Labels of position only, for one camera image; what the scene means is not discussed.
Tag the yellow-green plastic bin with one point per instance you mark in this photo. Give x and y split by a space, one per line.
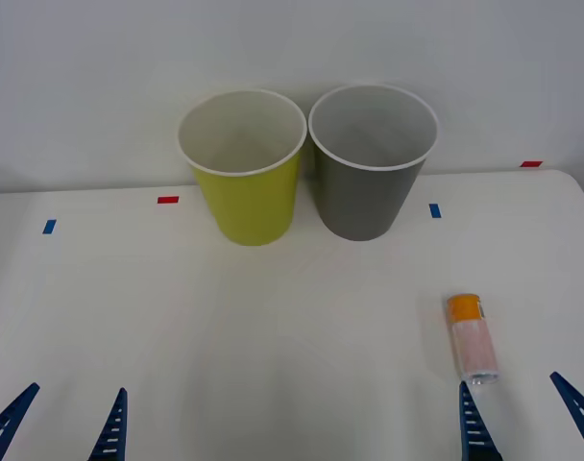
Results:
253 201

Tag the clear bottle with orange cap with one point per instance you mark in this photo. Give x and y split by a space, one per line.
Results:
472 343

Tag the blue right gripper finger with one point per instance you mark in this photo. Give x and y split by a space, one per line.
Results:
580 408
472 429

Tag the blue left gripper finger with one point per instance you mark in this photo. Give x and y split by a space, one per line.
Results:
110 429
8 420

